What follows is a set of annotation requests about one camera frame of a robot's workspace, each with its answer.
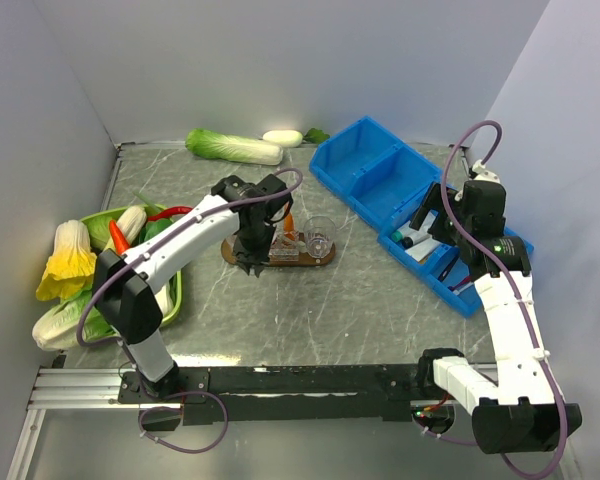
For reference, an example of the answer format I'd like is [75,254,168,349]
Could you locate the white toothpaste tube black cap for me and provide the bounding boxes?
[399,231,431,250]

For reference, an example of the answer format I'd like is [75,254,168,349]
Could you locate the clear acrylic toothbrush holder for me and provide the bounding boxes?
[269,233,300,264]

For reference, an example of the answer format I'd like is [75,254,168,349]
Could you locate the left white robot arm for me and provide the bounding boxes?
[91,174,293,402]

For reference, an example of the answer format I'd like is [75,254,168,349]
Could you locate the green napa cabbage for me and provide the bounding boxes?
[185,128,284,166]

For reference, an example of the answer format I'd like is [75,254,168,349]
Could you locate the brown oval wooden tray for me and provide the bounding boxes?
[220,237,337,269]

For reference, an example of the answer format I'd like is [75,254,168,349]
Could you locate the blue compartment bin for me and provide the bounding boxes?
[308,115,536,319]

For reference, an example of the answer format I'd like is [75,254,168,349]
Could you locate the green plastic basket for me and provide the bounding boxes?
[82,204,182,327]

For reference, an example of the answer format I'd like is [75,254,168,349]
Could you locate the black base frame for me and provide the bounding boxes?
[117,364,476,436]

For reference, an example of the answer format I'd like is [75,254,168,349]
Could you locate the large white toothpaste tube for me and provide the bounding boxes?
[406,237,450,264]

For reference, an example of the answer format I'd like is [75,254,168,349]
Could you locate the yellow white cabbage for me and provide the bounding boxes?
[35,220,96,301]

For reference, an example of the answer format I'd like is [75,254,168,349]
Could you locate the white corn cob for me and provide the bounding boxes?
[103,205,147,250]

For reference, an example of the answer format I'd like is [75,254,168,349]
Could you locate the orange carrot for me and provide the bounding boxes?
[109,220,130,255]

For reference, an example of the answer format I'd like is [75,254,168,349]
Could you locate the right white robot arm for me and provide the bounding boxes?
[410,180,582,454]

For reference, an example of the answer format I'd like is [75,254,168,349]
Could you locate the bok choy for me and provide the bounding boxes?
[136,218,173,245]

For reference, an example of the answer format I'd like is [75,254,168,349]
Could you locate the white radish with leaves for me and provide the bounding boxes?
[262,128,330,148]

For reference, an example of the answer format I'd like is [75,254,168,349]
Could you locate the white toothbrush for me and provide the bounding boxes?
[449,280,473,295]

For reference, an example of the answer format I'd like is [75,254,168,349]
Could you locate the red chili pepper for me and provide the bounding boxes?
[147,206,192,222]

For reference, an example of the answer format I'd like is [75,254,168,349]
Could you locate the white toothpaste tube green cap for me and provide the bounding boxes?
[391,223,420,243]

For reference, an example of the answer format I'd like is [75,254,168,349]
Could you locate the orange toothpaste tube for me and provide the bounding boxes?
[284,213,295,232]

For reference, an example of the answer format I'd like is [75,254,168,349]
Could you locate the pale green cabbage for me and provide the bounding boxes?
[32,290,115,351]

